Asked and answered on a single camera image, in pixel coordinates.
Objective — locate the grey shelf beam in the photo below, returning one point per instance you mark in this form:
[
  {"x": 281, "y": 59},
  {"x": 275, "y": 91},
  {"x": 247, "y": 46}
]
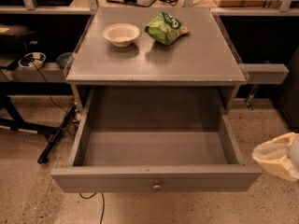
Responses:
[{"x": 49, "y": 72}]

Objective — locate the metal top drawer knob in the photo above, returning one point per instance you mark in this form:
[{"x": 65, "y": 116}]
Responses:
[{"x": 156, "y": 186}]

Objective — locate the white bowl with cable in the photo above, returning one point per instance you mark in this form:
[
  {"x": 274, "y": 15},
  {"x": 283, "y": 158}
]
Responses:
[{"x": 33, "y": 60}]

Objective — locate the grey top drawer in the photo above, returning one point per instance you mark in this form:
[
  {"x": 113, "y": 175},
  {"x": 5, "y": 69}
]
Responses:
[{"x": 128, "y": 137}]

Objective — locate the grey wooden drawer cabinet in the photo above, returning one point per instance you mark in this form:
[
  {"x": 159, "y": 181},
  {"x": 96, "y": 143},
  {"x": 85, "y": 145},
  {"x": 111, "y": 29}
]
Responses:
[{"x": 203, "y": 57}]

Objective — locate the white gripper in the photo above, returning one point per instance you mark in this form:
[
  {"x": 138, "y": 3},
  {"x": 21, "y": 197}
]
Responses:
[{"x": 294, "y": 153}]

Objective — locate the green chip bag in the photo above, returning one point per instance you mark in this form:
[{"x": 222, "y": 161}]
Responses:
[{"x": 165, "y": 29}]

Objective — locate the dark grey bowl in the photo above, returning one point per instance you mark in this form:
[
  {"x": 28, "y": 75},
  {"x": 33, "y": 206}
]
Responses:
[{"x": 64, "y": 59}]

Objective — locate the black stand base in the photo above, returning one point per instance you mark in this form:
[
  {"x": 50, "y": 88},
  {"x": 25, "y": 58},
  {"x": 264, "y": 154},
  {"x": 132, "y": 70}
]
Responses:
[{"x": 17, "y": 123}]

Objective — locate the white paper bowl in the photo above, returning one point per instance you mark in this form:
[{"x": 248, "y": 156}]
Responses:
[{"x": 121, "y": 34}]

